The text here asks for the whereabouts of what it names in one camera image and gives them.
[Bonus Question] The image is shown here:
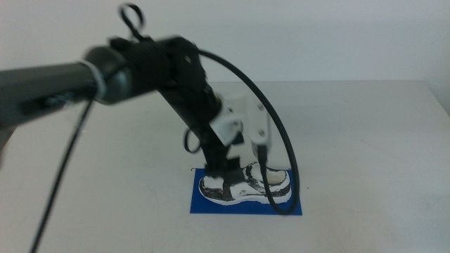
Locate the black and white sneaker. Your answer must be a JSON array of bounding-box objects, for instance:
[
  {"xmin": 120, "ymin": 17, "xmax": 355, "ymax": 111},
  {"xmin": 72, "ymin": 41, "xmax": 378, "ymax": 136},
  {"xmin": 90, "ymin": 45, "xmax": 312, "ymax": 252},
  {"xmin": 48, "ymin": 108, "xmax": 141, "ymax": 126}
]
[{"xmin": 198, "ymin": 161, "xmax": 293, "ymax": 206}]

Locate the blue rectangular mat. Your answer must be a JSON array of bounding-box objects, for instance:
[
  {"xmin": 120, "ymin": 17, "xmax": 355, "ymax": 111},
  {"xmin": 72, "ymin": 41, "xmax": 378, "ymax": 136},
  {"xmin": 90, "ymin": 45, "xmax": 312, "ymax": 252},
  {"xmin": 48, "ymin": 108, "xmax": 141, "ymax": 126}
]
[{"xmin": 189, "ymin": 167, "xmax": 303, "ymax": 216}]

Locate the white zip tie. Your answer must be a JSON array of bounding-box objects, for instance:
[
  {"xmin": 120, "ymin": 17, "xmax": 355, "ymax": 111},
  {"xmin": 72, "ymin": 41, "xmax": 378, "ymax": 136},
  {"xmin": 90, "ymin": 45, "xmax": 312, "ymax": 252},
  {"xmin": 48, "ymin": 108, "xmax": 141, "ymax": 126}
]
[{"xmin": 79, "ymin": 59, "xmax": 108, "ymax": 102}]

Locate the thin black gripper wire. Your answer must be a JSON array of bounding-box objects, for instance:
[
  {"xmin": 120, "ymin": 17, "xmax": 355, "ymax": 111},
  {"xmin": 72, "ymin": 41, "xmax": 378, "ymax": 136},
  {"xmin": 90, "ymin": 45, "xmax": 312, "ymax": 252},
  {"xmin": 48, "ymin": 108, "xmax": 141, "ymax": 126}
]
[{"xmin": 182, "ymin": 127, "xmax": 202, "ymax": 155}]

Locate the black camera cable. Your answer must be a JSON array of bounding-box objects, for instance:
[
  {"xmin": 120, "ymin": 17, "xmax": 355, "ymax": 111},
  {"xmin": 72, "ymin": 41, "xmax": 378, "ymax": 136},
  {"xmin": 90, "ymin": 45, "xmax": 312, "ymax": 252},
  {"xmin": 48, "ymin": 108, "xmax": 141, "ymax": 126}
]
[{"xmin": 30, "ymin": 2, "xmax": 301, "ymax": 253}]

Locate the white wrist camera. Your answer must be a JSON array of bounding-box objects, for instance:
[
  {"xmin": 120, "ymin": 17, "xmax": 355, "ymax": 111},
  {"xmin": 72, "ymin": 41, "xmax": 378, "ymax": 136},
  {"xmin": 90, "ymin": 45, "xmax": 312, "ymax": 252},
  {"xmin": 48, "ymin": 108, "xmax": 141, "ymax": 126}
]
[{"xmin": 210, "ymin": 93, "xmax": 272, "ymax": 156}]

